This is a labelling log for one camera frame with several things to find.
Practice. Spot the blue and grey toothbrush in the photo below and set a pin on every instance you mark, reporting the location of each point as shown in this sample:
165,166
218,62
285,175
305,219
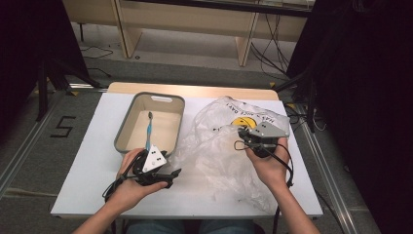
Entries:
149,130

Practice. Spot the beige bin with grey rim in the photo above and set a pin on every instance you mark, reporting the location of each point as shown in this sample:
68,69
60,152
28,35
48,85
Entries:
165,126

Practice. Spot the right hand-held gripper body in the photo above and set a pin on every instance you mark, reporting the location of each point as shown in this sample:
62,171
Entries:
268,131

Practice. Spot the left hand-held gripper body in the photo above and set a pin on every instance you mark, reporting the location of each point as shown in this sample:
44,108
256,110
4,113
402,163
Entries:
154,161

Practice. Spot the light wooden desk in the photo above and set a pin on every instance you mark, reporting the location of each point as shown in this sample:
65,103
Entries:
181,16

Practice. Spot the black metal stand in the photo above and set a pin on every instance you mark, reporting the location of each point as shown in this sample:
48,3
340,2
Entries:
310,94
42,91

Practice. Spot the black curtain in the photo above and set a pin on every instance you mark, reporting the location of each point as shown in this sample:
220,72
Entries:
29,39
363,97

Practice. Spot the person's left hand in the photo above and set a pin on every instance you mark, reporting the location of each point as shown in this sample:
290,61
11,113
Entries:
128,191

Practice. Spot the clear plastic bag smiley print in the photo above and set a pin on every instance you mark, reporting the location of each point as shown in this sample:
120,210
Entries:
207,156

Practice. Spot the metal floor rail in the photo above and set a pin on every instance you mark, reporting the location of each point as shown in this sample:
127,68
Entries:
328,182
19,162

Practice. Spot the person's right hand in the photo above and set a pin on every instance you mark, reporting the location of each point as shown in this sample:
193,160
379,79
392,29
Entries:
272,172

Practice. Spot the person's blue jeans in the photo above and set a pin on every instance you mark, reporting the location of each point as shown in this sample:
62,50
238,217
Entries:
156,227

